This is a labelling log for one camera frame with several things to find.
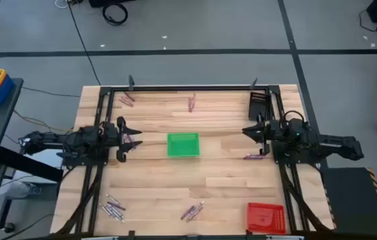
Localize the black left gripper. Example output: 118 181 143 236
103 116 143 163

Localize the black plastic basket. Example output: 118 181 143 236
248 91 273 122

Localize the green plastic basket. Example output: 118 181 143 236
166 132 202 159

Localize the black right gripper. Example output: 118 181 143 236
242 113 282 156

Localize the red plastic basket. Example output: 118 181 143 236
246 201 288 235

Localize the long black floor cable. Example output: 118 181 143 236
67 0 102 87

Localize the white box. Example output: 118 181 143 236
24 149 64 174

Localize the black equipment box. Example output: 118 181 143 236
87 0 136 9

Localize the blue plastic bin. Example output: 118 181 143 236
0 75 16 105

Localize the black cable bundle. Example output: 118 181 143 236
280 163 331 233
54 165 104 236

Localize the black left cable bundle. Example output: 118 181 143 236
54 165 104 236

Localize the coiled black floor cable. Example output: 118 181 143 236
101 2 129 27

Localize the black platform with hazard stripe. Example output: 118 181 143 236
320 166 377 237

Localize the black right cable bundle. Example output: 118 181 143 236
280 163 331 233

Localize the clear plastic bag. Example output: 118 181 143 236
6 181 42 198

